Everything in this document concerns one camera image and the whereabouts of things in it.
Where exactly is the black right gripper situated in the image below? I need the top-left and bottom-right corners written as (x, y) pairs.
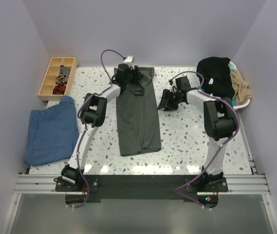
top-left (157, 89), bottom-right (182, 112)

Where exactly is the grey t shirt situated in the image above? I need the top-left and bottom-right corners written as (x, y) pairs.
top-left (116, 67), bottom-right (161, 156)

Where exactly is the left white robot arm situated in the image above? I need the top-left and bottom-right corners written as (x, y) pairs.
top-left (61, 61), bottom-right (142, 191)

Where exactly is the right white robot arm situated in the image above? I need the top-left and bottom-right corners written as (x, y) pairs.
top-left (158, 76), bottom-right (239, 192)

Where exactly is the black garment in basket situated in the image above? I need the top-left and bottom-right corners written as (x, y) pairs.
top-left (197, 57), bottom-right (235, 98)

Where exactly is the grey sock in tray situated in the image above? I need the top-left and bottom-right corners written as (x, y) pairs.
top-left (59, 65), bottom-right (71, 75)

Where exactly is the patterned sock in tray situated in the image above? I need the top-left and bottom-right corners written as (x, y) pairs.
top-left (56, 74), bottom-right (69, 85)

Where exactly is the beige garment in basket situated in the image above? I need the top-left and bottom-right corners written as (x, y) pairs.
top-left (230, 69), bottom-right (253, 104)

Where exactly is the wooden compartment tray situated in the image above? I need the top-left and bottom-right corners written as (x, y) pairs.
top-left (38, 57), bottom-right (78, 101)

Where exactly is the red black sock in tray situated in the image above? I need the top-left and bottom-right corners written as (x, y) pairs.
top-left (52, 83), bottom-right (66, 95)

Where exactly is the white perforated laundry basket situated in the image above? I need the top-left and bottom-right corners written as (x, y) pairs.
top-left (196, 60), bottom-right (254, 113)

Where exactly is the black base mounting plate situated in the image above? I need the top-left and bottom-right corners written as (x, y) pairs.
top-left (54, 175), bottom-right (229, 205)

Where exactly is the blue checked folded shirt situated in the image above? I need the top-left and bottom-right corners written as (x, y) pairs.
top-left (23, 96), bottom-right (79, 167)

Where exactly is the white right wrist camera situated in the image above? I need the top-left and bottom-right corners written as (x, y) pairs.
top-left (170, 80), bottom-right (178, 93)

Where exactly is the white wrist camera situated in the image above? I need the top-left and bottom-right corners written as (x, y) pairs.
top-left (170, 80), bottom-right (178, 93)
top-left (123, 56), bottom-right (135, 68)

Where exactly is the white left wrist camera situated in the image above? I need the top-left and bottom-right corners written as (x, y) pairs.
top-left (123, 56), bottom-right (135, 68)

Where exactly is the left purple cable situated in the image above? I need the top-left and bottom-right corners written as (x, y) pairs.
top-left (65, 49), bottom-right (129, 208)

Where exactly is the purple cable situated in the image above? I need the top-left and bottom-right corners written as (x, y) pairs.
top-left (169, 73), bottom-right (240, 208)
top-left (65, 49), bottom-right (129, 208)

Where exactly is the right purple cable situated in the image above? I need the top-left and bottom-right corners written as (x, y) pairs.
top-left (169, 73), bottom-right (240, 208)

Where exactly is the aluminium front frame rail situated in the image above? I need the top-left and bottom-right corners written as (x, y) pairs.
top-left (14, 174), bottom-right (270, 195)

